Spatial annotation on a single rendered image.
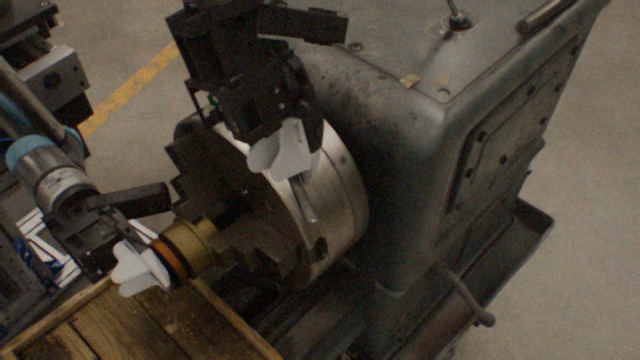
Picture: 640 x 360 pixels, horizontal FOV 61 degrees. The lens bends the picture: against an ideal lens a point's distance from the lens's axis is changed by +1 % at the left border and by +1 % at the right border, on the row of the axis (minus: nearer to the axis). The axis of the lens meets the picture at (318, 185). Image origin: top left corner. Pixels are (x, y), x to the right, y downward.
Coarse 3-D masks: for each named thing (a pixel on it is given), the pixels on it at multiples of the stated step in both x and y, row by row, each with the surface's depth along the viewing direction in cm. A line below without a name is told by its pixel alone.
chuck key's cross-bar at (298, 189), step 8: (296, 176) 53; (296, 184) 52; (296, 192) 52; (304, 192) 52; (304, 200) 51; (304, 208) 50; (312, 208) 50; (304, 216) 49; (312, 216) 49; (312, 224) 49
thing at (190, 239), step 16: (176, 224) 75; (192, 224) 74; (208, 224) 76; (160, 240) 74; (176, 240) 73; (192, 240) 73; (208, 240) 75; (160, 256) 72; (176, 256) 73; (192, 256) 73; (208, 256) 74; (176, 272) 72; (192, 272) 74; (176, 288) 74
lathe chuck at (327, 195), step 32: (224, 128) 70; (224, 160) 74; (320, 160) 71; (256, 192) 73; (288, 192) 68; (320, 192) 71; (288, 224) 71; (320, 224) 71; (352, 224) 77; (288, 288) 86
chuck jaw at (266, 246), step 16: (240, 224) 76; (256, 224) 76; (224, 240) 75; (240, 240) 74; (256, 240) 74; (272, 240) 73; (288, 240) 73; (320, 240) 73; (224, 256) 74; (240, 256) 74; (256, 256) 74; (272, 256) 71; (288, 256) 72; (304, 256) 74; (320, 256) 75; (272, 272) 74; (288, 272) 74
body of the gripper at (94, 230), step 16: (64, 192) 76; (80, 192) 77; (96, 192) 79; (64, 208) 77; (80, 208) 78; (112, 208) 74; (48, 224) 75; (64, 224) 75; (80, 224) 73; (96, 224) 73; (112, 224) 73; (64, 240) 71; (80, 240) 71; (96, 240) 71; (112, 240) 72; (80, 256) 69; (96, 256) 72; (112, 256) 75
